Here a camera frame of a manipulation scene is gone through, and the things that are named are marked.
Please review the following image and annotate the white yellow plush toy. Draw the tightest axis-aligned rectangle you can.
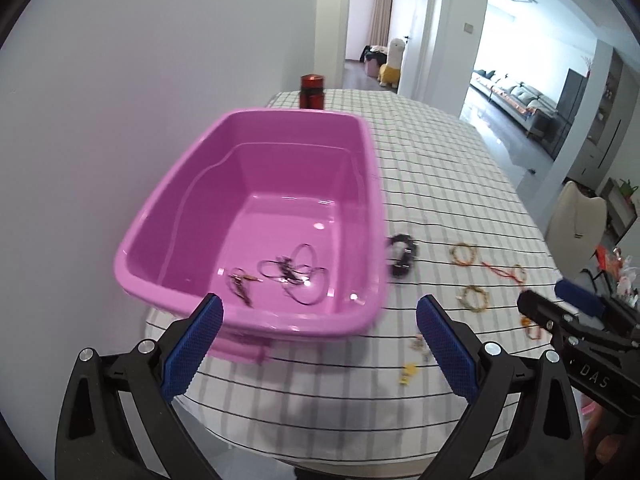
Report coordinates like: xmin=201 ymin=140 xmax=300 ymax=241
xmin=377 ymin=39 xmax=407 ymax=86

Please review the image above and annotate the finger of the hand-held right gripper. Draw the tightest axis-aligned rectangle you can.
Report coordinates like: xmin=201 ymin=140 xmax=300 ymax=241
xmin=554 ymin=280 xmax=606 ymax=318
xmin=517 ymin=290 xmax=571 ymax=335

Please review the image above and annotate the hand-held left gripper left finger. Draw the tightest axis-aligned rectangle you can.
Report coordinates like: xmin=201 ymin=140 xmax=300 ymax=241
xmin=55 ymin=292 xmax=224 ymax=480

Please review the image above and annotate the red metal bottle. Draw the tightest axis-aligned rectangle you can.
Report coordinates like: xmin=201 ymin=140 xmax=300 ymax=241
xmin=299 ymin=74 xmax=326 ymax=110

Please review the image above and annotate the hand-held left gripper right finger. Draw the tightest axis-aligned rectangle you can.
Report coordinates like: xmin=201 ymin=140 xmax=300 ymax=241
xmin=416 ymin=294 xmax=586 ymax=480

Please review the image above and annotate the black cord necklace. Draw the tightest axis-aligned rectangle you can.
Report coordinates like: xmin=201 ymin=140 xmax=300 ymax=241
xmin=257 ymin=244 xmax=328 ymax=306

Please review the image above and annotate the beige curtain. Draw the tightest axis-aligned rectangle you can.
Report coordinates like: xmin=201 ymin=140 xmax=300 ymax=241
xmin=372 ymin=0 xmax=396 ymax=48

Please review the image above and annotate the black tall cabinet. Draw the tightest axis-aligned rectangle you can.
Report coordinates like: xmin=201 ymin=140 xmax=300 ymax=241
xmin=552 ymin=69 xmax=588 ymax=161

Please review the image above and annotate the black beaded bracelet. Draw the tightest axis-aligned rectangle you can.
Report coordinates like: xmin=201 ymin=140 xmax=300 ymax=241
xmin=386 ymin=234 xmax=417 ymax=280

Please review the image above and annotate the grey shelf cabinet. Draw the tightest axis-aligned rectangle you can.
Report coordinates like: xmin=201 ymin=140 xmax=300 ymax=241
xmin=582 ymin=45 xmax=626 ymax=181

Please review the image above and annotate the orange beaded bracelet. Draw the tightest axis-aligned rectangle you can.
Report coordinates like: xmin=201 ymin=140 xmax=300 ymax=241
xmin=448 ymin=243 xmax=478 ymax=266

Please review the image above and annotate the grey sofa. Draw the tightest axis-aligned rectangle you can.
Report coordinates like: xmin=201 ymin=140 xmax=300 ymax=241
xmin=472 ymin=69 xmax=558 ymax=136

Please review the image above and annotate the white checked tablecloth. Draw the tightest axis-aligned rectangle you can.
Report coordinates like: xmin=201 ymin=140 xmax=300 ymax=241
xmin=142 ymin=89 xmax=586 ymax=466

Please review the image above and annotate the beige chair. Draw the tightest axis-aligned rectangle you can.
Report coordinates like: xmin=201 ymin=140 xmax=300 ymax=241
xmin=545 ymin=180 xmax=608 ymax=271

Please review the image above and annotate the red string bracelet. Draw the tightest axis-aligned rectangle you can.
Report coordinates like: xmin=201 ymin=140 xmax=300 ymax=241
xmin=481 ymin=260 xmax=527 ymax=288

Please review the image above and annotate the pink plastic tub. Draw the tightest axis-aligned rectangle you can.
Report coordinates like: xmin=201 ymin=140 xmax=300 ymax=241
xmin=114 ymin=107 xmax=390 ymax=363

